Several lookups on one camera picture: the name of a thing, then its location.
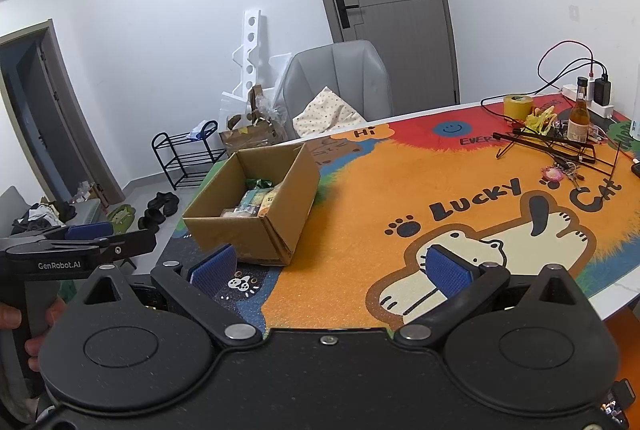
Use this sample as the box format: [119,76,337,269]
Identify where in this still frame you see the black cable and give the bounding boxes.
[480,57,608,131]

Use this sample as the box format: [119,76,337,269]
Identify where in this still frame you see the black door handle lock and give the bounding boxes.
[335,0,361,29]

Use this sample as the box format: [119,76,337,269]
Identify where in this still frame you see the teal sandwich biscuit packet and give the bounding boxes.
[239,190,266,216]

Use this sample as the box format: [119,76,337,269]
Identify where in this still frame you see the grey padded chair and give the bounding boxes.
[280,39,393,141]

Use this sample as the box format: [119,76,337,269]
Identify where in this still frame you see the key bunch with pink charm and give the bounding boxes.
[542,161,583,191]

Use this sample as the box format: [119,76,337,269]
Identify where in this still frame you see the black shoe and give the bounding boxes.
[136,209,162,231]
[147,191,181,217]

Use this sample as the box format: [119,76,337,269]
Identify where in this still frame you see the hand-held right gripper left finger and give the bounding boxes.
[80,242,264,352]

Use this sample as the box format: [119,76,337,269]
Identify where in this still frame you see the red cable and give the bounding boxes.
[537,40,597,83]

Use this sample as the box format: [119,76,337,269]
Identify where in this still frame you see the brown cardboard box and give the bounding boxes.
[182,142,321,267]

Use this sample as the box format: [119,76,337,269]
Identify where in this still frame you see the brown glass bottle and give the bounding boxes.
[567,76,591,143]

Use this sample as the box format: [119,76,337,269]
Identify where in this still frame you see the black metal shoe rack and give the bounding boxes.
[151,120,228,191]

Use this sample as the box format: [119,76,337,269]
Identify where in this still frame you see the white perforated rack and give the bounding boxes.
[218,8,263,126]

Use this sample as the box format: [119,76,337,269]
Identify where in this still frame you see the black wire stand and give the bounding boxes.
[492,130,623,178]

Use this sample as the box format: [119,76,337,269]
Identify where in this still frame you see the white panel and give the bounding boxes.
[267,52,294,101]

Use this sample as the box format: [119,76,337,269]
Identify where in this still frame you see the dotted cream cushion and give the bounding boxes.
[292,86,366,138]

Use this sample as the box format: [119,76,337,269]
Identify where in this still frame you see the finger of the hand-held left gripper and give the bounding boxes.
[97,228,157,261]
[47,221,115,243]

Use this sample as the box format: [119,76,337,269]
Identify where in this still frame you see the brown paper bag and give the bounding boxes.
[219,85,291,158]

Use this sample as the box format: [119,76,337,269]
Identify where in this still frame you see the yellow plastic bag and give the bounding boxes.
[522,105,558,133]

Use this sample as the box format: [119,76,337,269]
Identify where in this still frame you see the dark side doorway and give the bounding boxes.
[0,20,126,211]

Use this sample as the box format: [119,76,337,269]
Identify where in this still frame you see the black charger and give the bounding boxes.
[592,79,612,107]

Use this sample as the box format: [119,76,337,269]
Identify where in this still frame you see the colourful cat table mat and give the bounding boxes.
[160,105,640,331]

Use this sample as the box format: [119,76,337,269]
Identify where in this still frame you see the orange seat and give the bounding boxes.
[600,295,640,391]

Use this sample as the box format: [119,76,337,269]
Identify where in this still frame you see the pile of clothes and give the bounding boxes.
[11,202,78,236]

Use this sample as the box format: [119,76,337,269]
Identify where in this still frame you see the grey sofa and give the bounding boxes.
[0,185,103,241]

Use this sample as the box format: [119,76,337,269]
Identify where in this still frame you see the yellow tape roll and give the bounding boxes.
[502,94,535,123]

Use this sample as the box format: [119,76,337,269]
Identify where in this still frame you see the blue cloth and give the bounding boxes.
[187,120,218,140]

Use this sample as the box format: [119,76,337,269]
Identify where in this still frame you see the green slippers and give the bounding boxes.
[106,204,137,235]

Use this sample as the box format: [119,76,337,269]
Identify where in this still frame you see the person's left hand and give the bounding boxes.
[0,299,68,359]

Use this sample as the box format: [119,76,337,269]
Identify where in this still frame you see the white power strip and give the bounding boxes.
[562,82,615,118]

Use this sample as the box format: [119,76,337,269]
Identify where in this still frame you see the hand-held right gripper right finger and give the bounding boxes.
[397,244,587,352]

